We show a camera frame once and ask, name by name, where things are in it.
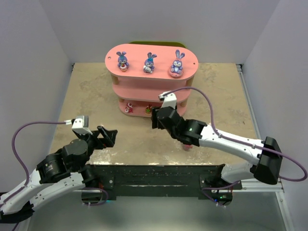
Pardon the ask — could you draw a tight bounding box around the aluminium rail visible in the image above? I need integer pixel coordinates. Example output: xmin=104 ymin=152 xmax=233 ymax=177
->
xmin=233 ymin=179 xmax=284 ymax=193

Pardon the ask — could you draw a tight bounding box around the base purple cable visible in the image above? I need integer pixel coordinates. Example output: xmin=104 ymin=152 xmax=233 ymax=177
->
xmin=201 ymin=180 xmax=241 ymax=208
xmin=81 ymin=187 xmax=109 ymax=207

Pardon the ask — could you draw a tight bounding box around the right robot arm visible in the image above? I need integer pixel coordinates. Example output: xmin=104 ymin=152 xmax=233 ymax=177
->
xmin=151 ymin=106 xmax=282 ymax=187

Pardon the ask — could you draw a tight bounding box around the green board behind shelf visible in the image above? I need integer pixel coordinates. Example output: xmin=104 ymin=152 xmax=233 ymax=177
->
xmin=130 ymin=41 xmax=186 ymax=48

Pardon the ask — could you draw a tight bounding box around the black base frame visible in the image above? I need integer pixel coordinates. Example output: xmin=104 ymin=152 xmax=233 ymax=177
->
xmin=81 ymin=165 xmax=240 ymax=204

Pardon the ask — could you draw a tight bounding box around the pink pig toy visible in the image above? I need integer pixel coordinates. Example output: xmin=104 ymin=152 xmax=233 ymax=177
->
xmin=182 ymin=144 xmax=193 ymax=151

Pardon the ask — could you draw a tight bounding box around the purple bunny with cupcake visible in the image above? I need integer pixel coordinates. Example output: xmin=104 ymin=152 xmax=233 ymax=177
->
xmin=116 ymin=51 xmax=129 ymax=72

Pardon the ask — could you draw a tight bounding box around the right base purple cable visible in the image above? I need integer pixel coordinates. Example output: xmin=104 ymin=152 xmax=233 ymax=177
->
xmin=201 ymin=180 xmax=241 ymax=208

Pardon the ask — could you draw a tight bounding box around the round pink flower toy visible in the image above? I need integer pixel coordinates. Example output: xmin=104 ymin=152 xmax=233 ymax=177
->
xmin=145 ymin=104 xmax=152 ymax=115

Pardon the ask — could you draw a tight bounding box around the purple bunny with bottle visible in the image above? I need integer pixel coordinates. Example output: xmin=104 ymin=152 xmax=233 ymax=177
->
xmin=143 ymin=52 xmax=157 ymax=74

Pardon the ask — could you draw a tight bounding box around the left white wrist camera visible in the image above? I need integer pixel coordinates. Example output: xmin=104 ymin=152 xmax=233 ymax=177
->
xmin=64 ymin=115 xmax=92 ymax=135

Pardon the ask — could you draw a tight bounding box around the red pink cake toy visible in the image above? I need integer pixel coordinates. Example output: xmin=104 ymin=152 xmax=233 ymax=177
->
xmin=124 ymin=103 xmax=133 ymax=114

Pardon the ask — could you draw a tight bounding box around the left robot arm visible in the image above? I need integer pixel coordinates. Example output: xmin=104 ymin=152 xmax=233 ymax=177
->
xmin=0 ymin=126 xmax=118 ymax=224

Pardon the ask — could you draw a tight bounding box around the pink three-tier shelf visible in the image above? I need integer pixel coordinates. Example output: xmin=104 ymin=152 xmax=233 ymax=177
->
xmin=105 ymin=44 xmax=198 ymax=117

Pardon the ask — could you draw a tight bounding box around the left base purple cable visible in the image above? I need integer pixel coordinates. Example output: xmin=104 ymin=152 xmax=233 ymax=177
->
xmin=81 ymin=187 xmax=109 ymax=207

